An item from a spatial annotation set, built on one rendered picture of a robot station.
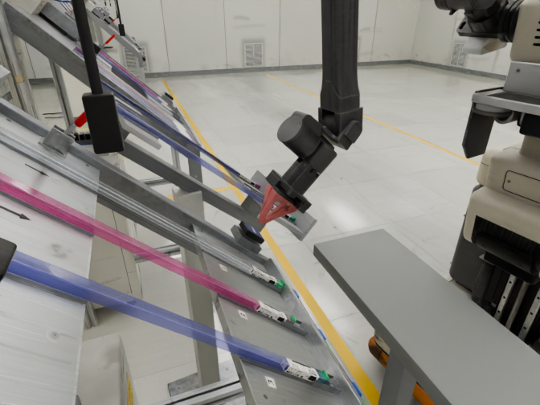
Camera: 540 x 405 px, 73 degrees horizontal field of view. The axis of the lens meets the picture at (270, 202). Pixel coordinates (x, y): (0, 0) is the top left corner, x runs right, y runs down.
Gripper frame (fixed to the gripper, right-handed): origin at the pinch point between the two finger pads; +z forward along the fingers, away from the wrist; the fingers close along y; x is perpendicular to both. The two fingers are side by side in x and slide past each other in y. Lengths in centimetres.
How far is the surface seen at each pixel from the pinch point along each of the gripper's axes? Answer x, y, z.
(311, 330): 5.6, 23.1, 5.8
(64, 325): -33.1, 36.4, 6.8
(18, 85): -50, -71, 23
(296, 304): 5.7, 17.0, 5.6
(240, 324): -10.8, 27.0, 7.1
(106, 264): 7, -74, 69
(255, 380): -12.3, 36.0, 7.0
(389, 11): 403, -737, -412
